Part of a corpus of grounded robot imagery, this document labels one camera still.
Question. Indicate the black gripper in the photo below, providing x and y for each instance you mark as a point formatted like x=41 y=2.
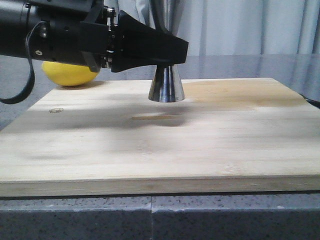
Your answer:
x=79 y=32

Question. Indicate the steel jigger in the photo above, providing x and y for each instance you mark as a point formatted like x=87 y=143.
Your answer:
x=166 y=86

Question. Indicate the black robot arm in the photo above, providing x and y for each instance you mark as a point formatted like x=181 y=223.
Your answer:
x=12 y=29

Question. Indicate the yellow lemon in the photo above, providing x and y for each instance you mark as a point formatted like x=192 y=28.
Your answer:
x=68 y=75

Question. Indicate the grey curtain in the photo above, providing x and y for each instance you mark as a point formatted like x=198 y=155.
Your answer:
x=232 y=27

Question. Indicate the wooden cutting board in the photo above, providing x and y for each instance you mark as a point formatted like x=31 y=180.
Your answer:
x=228 y=135

